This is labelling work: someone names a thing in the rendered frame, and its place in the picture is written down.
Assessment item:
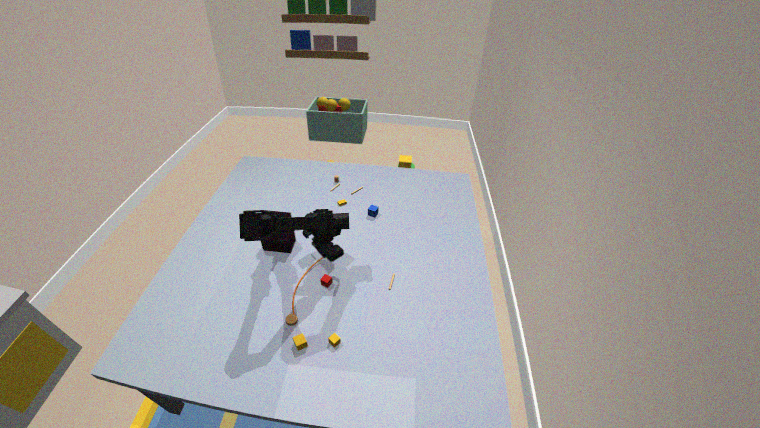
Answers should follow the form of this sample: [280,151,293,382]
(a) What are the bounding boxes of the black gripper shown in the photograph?
[303,230,344,262]

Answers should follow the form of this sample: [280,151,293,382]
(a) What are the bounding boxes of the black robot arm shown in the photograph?
[239,209,349,241]

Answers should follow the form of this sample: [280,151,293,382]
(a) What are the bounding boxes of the red cube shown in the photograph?
[320,274,333,288]

